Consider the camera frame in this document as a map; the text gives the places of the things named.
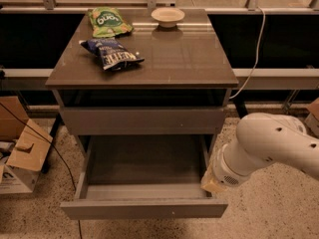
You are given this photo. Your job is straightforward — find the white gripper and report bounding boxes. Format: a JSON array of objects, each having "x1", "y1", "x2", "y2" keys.
[{"x1": 200, "y1": 144, "x2": 249, "y2": 193}]

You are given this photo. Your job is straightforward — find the grey drawer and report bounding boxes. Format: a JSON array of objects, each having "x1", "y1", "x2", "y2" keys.
[
  {"x1": 60, "y1": 108, "x2": 225, "y2": 135},
  {"x1": 61, "y1": 134, "x2": 227, "y2": 220}
]

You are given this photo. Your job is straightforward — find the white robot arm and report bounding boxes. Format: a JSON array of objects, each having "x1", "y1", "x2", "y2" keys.
[{"x1": 201, "y1": 113, "x2": 319, "y2": 193}]

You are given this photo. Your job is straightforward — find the grey drawer cabinet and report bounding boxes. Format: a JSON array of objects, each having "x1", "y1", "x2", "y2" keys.
[{"x1": 46, "y1": 9, "x2": 238, "y2": 147}]

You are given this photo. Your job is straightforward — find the closed grey top drawer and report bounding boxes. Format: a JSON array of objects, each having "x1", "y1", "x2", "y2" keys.
[{"x1": 60, "y1": 108, "x2": 225, "y2": 135}]

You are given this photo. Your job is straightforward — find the cardboard box at right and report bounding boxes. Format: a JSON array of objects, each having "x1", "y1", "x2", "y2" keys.
[{"x1": 305, "y1": 98, "x2": 319, "y2": 137}]

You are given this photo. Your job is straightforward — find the blue Kettle chip bag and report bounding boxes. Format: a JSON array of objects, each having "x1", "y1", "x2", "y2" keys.
[{"x1": 79, "y1": 38, "x2": 145, "y2": 71}]

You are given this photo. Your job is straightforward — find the white ceramic bowl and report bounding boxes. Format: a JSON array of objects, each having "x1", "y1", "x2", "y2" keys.
[{"x1": 151, "y1": 7, "x2": 184, "y2": 28}]

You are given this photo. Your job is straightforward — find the open cardboard box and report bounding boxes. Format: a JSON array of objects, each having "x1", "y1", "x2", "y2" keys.
[{"x1": 0, "y1": 97, "x2": 53, "y2": 194}]

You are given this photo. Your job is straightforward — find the green chip bag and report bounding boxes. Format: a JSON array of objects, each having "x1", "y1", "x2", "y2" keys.
[{"x1": 88, "y1": 7, "x2": 133, "y2": 38}]

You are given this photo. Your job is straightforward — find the black floor cable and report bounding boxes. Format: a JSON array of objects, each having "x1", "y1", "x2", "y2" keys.
[{"x1": 0, "y1": 102, "x2": 84, "y2": 239}]

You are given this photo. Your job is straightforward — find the white power cable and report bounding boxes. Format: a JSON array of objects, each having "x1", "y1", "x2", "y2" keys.
[{"x1": 228, "y1": 7, "x2": 267, "y2": 101}]

